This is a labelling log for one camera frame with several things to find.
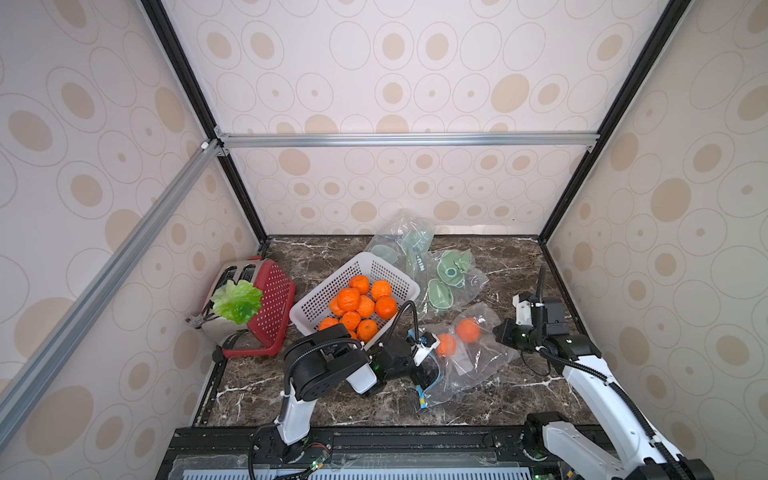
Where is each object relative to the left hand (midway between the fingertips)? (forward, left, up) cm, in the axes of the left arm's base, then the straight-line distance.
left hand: (444, 361), depth 86 cm
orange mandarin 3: (+8, +23, +4) cm, 25 cm away
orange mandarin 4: (+9, -7, +3) cm, 12 cm away
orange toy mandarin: (+25, +26, +3) cm, 37 cm away
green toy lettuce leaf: (+8, +56, +17) cm, 59 cm away
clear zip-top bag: (+49, +10, -1) cm, 50 cm away
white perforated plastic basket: (+14, +41, +3) cm, 43 cm away
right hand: (+6, -16, +10) cm, 20 cm away
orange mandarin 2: (+11, +28, +4) cm, 30 cm away
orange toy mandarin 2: (+23, +19, +4) cm, 30 cm away
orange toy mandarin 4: (+14, +33, +5) cm, 36 cm away
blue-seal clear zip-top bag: (+3, -9, 0) cm, 9 cm away
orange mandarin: (+15, +17, +5) cm, 24 cm away
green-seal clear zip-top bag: (+30, -7, 0) cm, 31 cm away
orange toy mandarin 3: (+16, +23, +3) cm, 29 cm away
